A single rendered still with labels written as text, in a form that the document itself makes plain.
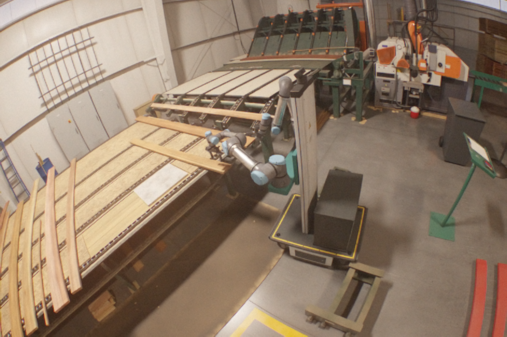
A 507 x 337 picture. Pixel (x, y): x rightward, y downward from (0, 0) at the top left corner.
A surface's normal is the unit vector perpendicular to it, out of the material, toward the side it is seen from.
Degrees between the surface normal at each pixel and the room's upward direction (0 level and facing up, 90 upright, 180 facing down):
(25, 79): 88
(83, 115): 90
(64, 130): 90
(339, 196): 0
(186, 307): 0
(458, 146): 96
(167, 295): 0
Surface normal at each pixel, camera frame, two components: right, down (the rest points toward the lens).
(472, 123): -0.57, 0.60
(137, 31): 0.80, 0.15
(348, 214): -0.19, -0.83
